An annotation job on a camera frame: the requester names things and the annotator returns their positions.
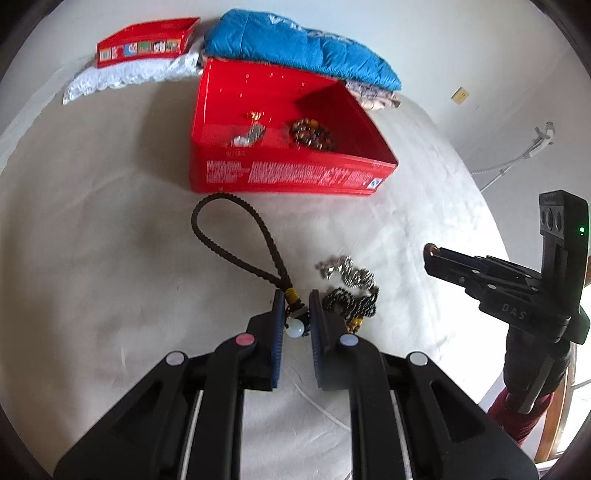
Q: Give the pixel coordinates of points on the blue folded jacket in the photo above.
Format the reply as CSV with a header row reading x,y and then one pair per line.
x,y
300,48

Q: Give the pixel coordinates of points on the white lace cloth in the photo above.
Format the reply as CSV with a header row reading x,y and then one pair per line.
x,y
134,76

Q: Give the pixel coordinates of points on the silver wristwatch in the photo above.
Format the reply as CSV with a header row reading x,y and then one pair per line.
x,y
251,136

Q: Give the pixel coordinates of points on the wooden frame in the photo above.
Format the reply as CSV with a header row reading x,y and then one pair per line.
x,y
558,406

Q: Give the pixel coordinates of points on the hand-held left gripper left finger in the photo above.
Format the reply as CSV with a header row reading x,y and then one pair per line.
x,y
258,364

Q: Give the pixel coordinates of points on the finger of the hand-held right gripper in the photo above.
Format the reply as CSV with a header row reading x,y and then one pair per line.
x,y
461,279
475,261

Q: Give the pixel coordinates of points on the beige wall socket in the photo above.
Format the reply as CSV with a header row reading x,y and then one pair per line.
x,y
460,95

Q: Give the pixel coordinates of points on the floral folded cloth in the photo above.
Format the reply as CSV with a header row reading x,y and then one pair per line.
x,y
374,94

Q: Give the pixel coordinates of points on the large red tin box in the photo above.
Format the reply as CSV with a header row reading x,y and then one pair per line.
x,y
277,170

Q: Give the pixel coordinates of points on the red tin lid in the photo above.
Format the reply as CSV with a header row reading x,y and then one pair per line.
x,y
143,44

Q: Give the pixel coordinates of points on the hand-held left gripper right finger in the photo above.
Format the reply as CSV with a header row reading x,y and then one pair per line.
x,y
328,360

